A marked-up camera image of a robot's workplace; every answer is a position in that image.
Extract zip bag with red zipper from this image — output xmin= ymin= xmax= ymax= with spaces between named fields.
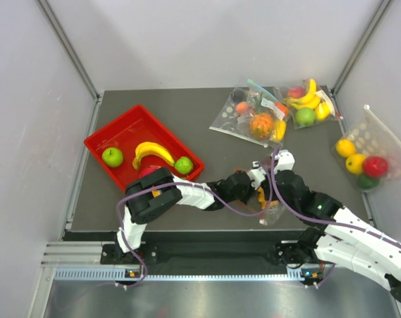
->
xmin=235 ymin=165 xmax=284 ymax=226

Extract orange mandarin cluster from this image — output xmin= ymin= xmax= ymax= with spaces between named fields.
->
xmin=257 ymin=187 xmax=278 ymax=210

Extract green apple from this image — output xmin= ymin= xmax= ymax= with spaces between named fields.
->
xmin=101 ymin=147 xmax=124 ymax=168
xmin=296 ymin=107 xmax=315 ymax=126

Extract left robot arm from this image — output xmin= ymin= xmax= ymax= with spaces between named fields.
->
xmin=115 ymin=166 xmax=269 ymax=263

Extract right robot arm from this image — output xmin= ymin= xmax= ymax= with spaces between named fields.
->
xmin=267 ymin=170 xmax=401 ymax=303

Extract yellow mango in blue-zip bag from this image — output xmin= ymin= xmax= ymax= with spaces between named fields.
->
xmin=272 ymin=120 xmax=286 ymax=142

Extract zip bag with blue zipper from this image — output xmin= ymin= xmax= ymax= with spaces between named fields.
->
xmin=235 ymin=79 xmax=290 ymax=147

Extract dotted flat zip bag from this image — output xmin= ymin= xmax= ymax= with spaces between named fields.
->
xmin=209 ymin=87 xmax=254 ymax=138

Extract green apple in banana bag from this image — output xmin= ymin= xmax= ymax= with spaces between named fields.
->
xmin=296 ymin=107 xmax=315 ymax=126

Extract zip bag with bananas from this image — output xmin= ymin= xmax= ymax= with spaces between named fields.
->
xmin=276 ymin=78 xmax=343 ymax=129

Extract yellow lemon in banana bag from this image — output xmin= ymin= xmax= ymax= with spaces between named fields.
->
xmin=314 ymin=102 xmax=331 ymax=122

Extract yellow banana bunch in bag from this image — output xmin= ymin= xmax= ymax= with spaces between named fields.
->
xmin=284 ymin=78 xmax=321 ymax=110

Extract red apple in dotted bag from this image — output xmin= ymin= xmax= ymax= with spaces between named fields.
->
xmin=363 ymin=156 xmax=388 ymax=178

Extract dotted zip bag with lemons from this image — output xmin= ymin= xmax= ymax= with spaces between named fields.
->
xmin=331 ymin=105 xmax=401 ymax=193

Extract orange pineapple toy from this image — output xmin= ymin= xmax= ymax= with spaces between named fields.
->
xmin=249 ymin=113 xmax=274 ymax=140

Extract orange persimmon toy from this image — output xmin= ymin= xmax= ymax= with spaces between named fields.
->
xmin=235 ymin=101 xmax=250 ymax=116

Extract orange tomato toy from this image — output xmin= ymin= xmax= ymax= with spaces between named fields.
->
xmin=275 ymin=102 xmax=290 ymax=117

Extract pink dragon fruit toy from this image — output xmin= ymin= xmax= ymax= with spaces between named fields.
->
xmin=139 ymin=166 xmax=161 ymax=179

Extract yellow lemon left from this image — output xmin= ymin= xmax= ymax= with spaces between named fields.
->
xmin=335 ymin=138 xmax=356 ymax=158

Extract banana bunch in tray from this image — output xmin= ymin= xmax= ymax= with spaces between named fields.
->
xmin=132 ymin=142 xmax=175 ymax=170

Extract red peach toy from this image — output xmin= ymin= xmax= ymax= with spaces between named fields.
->
xmin=287 ymin=86 xmax=305 ymax=99

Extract yellow orange with green stem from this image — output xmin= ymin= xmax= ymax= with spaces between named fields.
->
xmin=345 ymin=154 xmax=367 ymax=175

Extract dark green avocado toy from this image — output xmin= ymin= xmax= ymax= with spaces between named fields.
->
xmin=357 ymin=174 xmax=380 ymax=191

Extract red plastic tray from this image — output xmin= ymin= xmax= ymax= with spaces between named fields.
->
xmin=84 ymin=105 xmax=205 ymax=191

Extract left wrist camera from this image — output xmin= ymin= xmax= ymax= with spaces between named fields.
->
xmin=247 ymin=161 xmax=272 ymax=190

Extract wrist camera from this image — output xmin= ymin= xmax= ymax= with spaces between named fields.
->
xmin=247 ymin=161 xmax=272 ymax=190
xmin=274 ymin=150 xmax=295 ymax=173

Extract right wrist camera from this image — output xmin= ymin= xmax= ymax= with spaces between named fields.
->
xmin=274 ymin=150 xmax=295 ymax=173

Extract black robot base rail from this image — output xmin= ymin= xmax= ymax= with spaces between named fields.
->
xmin=100 ymin=228 xmax=350 ymax=276

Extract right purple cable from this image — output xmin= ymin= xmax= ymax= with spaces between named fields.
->
xmin=271 ymin=145 xmax=401 ymax=254

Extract white slotted cable duct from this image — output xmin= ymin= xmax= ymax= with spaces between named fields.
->
xmin=54 ymin=268 xmax=323 ymax=282

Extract aluminium corner post right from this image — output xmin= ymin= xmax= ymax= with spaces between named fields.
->
xmin=331 ymin=0 xmax=394 ymax=97

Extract aluminium corner post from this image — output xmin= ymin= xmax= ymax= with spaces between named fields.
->
xmin=35 ymin=0 xmax=100 ymax=101
xmin=331 ymin=0 xmax=394 ymax=97

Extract aluminium corner post left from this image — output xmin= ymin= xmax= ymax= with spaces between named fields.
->
xmin=35 ymin=0 xmax=100 ymax=101

